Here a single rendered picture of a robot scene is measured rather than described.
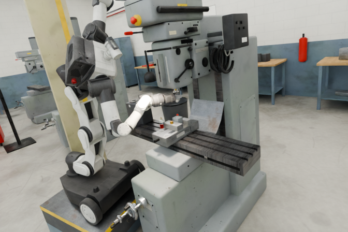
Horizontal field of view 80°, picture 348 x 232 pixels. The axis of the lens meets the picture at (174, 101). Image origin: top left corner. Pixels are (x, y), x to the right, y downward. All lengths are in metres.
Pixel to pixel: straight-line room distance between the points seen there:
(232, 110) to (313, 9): 3.91
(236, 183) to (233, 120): 0.60
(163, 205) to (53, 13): 2.39
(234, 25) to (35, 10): 2.20
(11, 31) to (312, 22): 9.66
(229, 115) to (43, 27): 2.23
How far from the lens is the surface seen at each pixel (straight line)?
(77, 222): 1.98
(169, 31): 1.30
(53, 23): 2.92
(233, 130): 1.79
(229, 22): 1.40
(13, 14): 10.38
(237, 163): 1.25
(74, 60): 1.33
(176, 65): 1.35
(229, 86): 1.66
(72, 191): 2.01
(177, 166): 1.40
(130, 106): 1.97
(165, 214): 1.49
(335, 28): 5.27
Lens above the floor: 1.62
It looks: 16 degrees down
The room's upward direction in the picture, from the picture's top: 8 degrees counter-clockwise
